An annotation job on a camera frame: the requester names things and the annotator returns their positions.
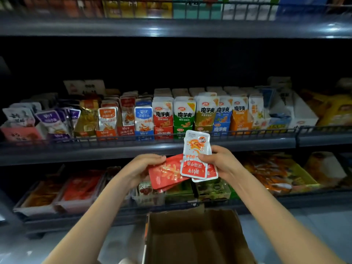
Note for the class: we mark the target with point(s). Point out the person's right hand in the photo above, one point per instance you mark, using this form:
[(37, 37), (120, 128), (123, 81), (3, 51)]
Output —
[(223, 162)]

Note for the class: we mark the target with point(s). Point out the brown cardboard box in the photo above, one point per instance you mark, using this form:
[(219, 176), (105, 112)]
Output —
[(192, 239)]

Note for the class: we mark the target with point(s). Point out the pile of orange yellow packets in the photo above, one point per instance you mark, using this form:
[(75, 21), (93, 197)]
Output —
[(275, 173)]

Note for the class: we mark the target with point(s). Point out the green printed carton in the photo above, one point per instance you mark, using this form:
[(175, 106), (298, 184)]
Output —
[(198, 5)]

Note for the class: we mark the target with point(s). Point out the pile of red snack packets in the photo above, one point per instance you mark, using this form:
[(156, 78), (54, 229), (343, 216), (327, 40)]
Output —
[(82, 187)]

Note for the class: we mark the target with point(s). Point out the person's left forearm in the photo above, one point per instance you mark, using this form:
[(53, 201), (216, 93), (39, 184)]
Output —
[(88, 222)]

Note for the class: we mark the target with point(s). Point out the person's right forearm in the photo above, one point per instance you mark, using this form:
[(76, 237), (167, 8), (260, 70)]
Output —
[(286, 222)]

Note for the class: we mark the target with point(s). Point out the person's left hand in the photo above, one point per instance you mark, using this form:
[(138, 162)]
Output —
[(140, 170)]

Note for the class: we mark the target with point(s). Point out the row of snack display cartons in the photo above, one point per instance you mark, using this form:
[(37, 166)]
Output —
[(165, 112)]

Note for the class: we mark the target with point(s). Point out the blue printed carton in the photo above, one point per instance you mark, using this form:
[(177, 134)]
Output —
[(308, 3)]

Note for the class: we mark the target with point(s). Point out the orange yellow printed carton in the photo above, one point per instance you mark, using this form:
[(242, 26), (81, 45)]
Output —
[(137, 3)]

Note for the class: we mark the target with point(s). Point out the handful of white red-top packets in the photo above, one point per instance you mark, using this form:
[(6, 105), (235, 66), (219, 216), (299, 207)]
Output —
[(195, 156)]

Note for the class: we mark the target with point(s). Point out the green orange display carton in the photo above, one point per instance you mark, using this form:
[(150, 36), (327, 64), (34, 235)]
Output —
[(181, 192)]

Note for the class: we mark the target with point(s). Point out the grey metal store shelf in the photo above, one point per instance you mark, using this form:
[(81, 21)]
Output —
[(165, 27)]

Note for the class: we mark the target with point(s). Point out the pink white display carton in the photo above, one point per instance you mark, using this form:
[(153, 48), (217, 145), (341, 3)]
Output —
[(22, 133)]

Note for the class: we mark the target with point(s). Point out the red snack packet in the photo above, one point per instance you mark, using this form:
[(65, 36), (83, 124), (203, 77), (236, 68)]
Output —
[(168, 173)]

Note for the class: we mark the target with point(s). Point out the white label carton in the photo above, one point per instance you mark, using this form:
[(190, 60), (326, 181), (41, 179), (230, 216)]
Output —
[(247, 3)]

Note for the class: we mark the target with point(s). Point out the dark orange snack packs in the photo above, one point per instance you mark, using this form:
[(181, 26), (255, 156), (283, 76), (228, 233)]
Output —
[(41, 192)]

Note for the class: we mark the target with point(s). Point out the yellow display carton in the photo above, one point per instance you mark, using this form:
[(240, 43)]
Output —
[(333, 110)]

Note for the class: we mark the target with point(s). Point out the clear plastic tray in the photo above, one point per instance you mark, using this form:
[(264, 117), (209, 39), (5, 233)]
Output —
[(146, 199), (19, 209), (77, 206)]

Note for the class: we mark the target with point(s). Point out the lime green display tray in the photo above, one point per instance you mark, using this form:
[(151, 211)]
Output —
[(305, 178)]

